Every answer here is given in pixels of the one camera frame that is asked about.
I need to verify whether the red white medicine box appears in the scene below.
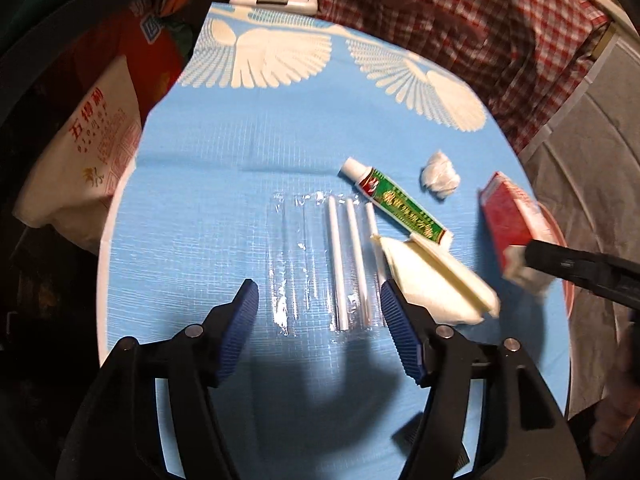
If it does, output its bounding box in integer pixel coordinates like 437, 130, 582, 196
480, 171, 556, 296

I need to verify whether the white paper napkin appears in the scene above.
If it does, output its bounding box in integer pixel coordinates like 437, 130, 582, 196
380, 233, 500, 325

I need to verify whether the clear plastic straw wrapper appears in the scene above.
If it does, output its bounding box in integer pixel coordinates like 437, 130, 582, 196
267, 191, 385, 338

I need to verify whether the green ointment tube white cap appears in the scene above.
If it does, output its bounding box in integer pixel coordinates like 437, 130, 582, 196
341, 157, 454, 250

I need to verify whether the person's hand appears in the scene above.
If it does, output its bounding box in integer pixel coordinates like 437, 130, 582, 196
590, 324, 639, 456

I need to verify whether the pink plastic basin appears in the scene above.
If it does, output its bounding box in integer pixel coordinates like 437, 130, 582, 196
537, 201, 576, 319

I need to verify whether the grey cloth cover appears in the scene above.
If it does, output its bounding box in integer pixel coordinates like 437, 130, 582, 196
520, 34, 639, 415

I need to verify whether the crumpled white tissue ball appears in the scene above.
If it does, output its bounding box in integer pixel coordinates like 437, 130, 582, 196
420, 151, 461, 200

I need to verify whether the white printed plastic bag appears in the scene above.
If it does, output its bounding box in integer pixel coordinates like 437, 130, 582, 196
13, 55, 142, 254

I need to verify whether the red plaid shirt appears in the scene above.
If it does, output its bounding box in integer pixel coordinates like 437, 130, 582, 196
318, 0, 611, 152

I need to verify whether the blue tablecloth white bird pattern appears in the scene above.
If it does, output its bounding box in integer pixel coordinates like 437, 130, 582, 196
99, 4, 570, 479

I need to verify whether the red snack package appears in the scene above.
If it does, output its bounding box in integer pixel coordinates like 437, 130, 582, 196
65, 0, 183, 119

